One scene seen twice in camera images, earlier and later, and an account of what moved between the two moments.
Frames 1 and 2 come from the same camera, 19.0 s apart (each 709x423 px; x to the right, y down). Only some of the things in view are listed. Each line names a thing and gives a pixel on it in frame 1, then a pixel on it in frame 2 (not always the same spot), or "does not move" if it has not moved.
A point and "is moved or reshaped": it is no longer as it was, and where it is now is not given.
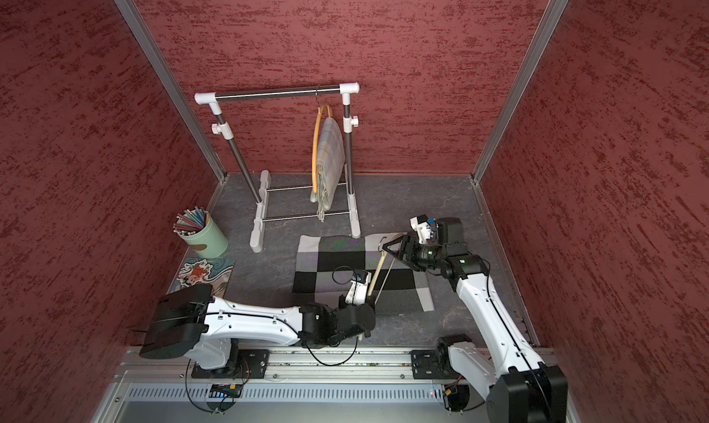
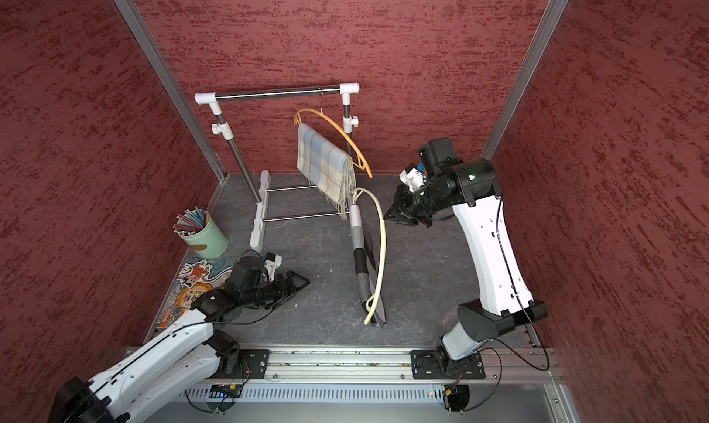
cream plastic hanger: (378, 269) -> (367, 320)
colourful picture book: (197, 271) does not move
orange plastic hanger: (315, 143) -> (362, 160)
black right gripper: (412, 261) -> (402, 207)
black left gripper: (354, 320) -> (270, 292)
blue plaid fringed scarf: (331, 161) is moved or reshaped
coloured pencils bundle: (191, 222) does not move
